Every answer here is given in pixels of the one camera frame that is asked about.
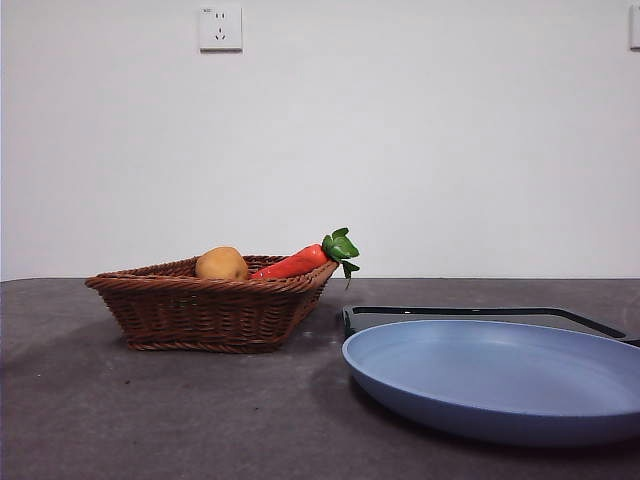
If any blue round plate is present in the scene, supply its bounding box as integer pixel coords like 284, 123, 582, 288
341, 319, 640, 448

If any orange carrot with green leaves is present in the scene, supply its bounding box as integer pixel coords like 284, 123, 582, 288
248, 227, 362, 293

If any black glass board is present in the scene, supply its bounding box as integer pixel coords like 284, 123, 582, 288
341, 305, 640, 349

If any yellow-brown potato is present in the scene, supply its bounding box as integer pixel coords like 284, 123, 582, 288
194, 245, 250, 282

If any brown wicker basket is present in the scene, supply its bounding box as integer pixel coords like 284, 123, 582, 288
84, 254, 341, 354

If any white wall socket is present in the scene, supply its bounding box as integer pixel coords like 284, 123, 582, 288
199, 5, 245, 54

